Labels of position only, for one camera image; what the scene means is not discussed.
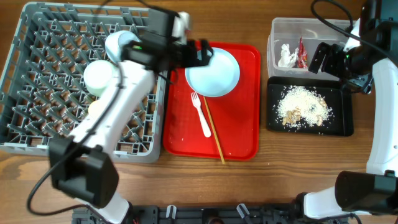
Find red snack wrapper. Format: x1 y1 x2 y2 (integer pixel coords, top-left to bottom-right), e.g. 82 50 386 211
297 37 308 68

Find white plastic fork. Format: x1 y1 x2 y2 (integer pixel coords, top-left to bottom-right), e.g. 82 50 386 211
190 92 211 138

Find light blue bowl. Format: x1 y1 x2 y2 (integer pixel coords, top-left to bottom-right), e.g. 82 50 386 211
105 30 141 64

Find green bowl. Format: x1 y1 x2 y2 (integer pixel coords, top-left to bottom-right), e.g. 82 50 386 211
83 60 117 97

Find yellow cup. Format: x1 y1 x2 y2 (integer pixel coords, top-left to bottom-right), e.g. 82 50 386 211
88 100 106 119

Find wooden chopstick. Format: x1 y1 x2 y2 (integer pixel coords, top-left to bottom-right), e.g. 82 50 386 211
203 96 226 165

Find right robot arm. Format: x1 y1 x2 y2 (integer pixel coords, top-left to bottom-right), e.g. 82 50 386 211
298 16 397 222

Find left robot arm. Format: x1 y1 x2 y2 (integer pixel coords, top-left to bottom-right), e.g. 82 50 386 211
43 37 213 223

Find grey dishwasher rack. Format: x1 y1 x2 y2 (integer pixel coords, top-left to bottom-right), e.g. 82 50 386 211
1 2 149 156

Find clear plastic bin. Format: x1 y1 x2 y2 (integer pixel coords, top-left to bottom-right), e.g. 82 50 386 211
267 17 348 81

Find crumpled white tissue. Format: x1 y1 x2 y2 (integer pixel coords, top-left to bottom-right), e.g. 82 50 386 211
277 44 299 68

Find black plastic tray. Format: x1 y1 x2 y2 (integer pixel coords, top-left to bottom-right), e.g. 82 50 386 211
267 77 354 136

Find light blue plate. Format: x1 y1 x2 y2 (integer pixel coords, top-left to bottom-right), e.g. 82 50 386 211
185 47 240 97

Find rice and food scraps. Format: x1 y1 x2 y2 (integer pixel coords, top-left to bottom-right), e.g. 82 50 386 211
271 85 334 129

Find red plastic tray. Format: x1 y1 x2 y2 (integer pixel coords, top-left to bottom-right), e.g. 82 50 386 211
162 42 261 161

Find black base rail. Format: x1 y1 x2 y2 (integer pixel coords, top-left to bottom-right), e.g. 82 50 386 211
72 203 358 224

